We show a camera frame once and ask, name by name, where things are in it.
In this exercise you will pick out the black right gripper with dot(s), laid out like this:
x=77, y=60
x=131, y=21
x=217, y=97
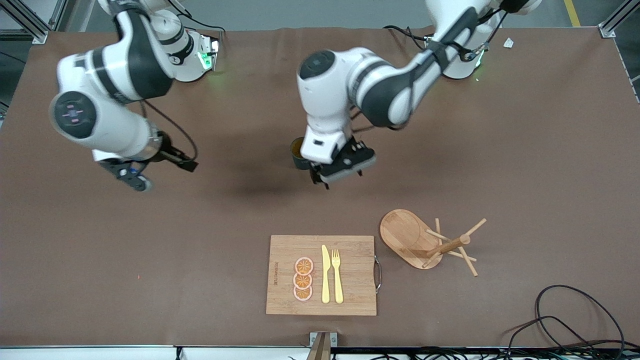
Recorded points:
x=169, y=154

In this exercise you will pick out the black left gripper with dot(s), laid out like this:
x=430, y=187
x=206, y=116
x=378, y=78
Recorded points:
x=314, y=176

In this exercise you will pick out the dark green cup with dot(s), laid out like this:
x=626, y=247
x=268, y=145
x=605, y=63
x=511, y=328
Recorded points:
x=298, y=150

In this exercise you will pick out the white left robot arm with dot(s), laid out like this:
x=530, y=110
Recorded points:
x=380, y=90

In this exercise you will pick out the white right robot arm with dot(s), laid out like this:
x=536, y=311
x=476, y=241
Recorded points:
x=115, y=70

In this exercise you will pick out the orange slice toy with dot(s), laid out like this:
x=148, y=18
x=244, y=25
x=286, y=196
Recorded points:
x=304, y=266

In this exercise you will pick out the yellow toy knife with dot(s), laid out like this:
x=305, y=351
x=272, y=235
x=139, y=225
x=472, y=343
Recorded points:
x=325, y=275

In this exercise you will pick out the wooden mug tree stand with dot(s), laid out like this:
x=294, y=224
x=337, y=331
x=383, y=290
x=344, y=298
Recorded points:
x=405, y=235

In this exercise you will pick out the yellow toy fork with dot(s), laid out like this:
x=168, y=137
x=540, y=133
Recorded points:
x=338, y=280

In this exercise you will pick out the bamboo cutting board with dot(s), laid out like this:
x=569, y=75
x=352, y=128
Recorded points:
x=350, y=280

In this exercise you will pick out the small white paper scrap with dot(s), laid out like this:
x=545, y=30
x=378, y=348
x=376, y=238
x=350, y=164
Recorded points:
x=508, y=43

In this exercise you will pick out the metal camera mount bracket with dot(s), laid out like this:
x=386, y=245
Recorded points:
x=315, y=340

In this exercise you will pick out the aluminium frame profile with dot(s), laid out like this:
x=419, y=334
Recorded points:
x=35, y=30
x=612, y=25

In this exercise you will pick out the white table edge rail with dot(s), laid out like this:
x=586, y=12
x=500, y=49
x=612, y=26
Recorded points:
x=100, y=354

